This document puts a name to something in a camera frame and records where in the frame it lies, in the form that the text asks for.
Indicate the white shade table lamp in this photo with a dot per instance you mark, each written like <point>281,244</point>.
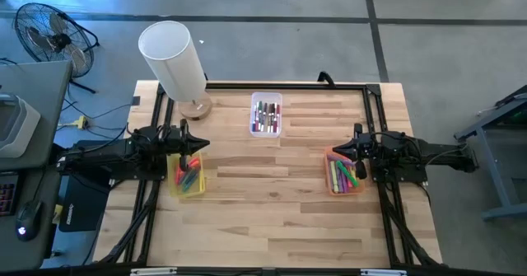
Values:
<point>173,62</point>

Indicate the thin green cap pen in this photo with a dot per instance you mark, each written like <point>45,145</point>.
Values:
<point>190,174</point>

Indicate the blue grey metal stand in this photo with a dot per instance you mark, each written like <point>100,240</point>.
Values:
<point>492,169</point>

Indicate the yellow translucent plastic bin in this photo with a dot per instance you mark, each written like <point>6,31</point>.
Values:
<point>197,191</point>

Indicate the dark grey desk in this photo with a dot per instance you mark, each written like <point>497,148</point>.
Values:
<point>49,193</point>

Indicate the teal pen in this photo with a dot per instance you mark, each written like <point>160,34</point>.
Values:
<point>190,182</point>

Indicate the grey desk panel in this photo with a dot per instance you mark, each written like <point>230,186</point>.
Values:
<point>37,82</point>

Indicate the dark blue Expo marker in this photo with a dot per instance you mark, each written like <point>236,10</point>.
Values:
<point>263,121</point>

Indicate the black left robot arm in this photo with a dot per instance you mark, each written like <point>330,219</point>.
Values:
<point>107,154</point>

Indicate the small markers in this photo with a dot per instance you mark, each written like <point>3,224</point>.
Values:
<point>268,119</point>

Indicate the white plastic strip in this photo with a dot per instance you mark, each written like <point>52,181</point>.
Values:
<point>383,272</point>
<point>153,271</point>

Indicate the thin red cap pen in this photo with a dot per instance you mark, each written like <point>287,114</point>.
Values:
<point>178,176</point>

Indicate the black computer mouse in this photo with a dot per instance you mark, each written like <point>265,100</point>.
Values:
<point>29,220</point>

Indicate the grey white desktop device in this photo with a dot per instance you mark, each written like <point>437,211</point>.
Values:
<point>16,123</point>

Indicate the clear plastic bin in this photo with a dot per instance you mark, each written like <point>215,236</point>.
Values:
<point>267,96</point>

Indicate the black floor fan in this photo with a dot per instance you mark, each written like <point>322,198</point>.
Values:
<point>59,41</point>

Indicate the pink highlighter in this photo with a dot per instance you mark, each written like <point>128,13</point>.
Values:
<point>350,183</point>

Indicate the red cap whiteboard marker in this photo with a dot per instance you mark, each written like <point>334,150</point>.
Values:
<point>278,118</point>

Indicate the black computer case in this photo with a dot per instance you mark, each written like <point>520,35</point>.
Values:
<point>84,202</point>

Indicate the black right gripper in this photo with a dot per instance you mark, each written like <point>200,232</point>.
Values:
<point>362,150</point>

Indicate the black keyboard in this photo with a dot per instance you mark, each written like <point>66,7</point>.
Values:
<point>6,193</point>

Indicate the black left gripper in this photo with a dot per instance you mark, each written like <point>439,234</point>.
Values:
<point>177,142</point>

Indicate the purple Sharpie highlighter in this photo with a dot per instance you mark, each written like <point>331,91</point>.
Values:
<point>340,159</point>

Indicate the orange translucent plastic bin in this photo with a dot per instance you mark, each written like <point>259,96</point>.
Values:
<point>329,185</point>

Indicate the green cap whiteboard marker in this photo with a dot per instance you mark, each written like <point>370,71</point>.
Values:
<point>259,111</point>

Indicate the light green highlighter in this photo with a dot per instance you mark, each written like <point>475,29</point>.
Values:
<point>334,178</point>

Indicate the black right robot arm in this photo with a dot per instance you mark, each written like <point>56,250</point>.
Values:
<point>416,154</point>

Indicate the blue whiteboard marker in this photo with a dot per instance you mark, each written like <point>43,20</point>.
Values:
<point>254,121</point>

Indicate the yellow power plug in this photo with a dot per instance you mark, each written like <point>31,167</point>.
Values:
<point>79,123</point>

